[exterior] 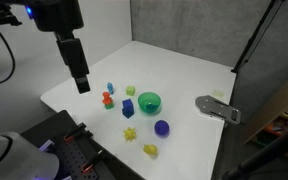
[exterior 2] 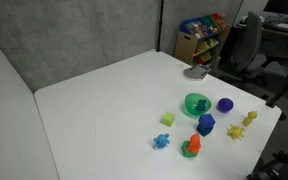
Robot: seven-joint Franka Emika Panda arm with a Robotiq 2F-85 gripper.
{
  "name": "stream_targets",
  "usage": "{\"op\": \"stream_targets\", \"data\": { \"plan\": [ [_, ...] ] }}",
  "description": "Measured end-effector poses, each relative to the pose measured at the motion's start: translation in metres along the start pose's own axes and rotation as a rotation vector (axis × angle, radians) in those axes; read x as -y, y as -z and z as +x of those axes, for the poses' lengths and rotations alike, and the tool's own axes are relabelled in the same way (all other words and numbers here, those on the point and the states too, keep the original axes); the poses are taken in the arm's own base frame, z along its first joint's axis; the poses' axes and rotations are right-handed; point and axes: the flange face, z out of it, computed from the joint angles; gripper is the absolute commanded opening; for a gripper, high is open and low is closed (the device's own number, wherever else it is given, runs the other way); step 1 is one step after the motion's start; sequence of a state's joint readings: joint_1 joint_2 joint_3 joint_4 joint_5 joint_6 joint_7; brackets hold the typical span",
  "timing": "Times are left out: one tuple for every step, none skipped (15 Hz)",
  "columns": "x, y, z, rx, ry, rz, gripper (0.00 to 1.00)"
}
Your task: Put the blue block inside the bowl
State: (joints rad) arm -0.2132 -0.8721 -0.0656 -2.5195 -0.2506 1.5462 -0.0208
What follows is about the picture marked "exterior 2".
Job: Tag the blue block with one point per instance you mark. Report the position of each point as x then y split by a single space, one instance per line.
207 120

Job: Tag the green translucent bowl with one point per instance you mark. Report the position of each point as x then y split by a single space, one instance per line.
190 101

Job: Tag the green block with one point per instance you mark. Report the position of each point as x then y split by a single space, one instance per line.
185 149

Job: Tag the lime green cube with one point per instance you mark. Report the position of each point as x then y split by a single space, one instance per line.
168 119

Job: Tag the light blue toy figure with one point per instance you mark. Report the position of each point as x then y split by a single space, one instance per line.
161 141

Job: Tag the gray flat pad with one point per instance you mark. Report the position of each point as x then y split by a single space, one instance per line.
195 72

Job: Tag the teal toy figure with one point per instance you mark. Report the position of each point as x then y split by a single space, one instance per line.
201 105

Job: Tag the wooden toy shelf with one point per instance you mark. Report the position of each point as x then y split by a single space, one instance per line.
185 45

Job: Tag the black vertical pole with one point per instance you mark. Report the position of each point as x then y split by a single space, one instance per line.
159 25

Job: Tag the orange toy figure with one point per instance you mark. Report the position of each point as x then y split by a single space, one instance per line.
194 142

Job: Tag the blue toy bin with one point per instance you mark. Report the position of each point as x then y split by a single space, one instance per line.
192 26

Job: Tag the purple spiky ball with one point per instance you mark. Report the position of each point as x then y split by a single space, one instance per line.
225 104

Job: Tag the green toy bin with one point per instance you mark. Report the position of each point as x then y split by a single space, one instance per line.
211 21

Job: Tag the yellow spiky star toy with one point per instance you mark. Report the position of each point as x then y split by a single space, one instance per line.
235 132

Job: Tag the red toy bin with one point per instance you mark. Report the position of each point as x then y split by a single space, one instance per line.
219 19

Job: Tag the gray office chair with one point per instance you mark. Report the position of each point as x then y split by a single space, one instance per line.
249 43

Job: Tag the black slanted stand leg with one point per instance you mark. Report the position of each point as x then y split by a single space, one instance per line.
284 87

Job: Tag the black monitor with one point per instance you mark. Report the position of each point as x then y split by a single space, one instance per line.
284 6

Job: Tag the black equipment frame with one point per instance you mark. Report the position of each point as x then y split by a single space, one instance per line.
284 163

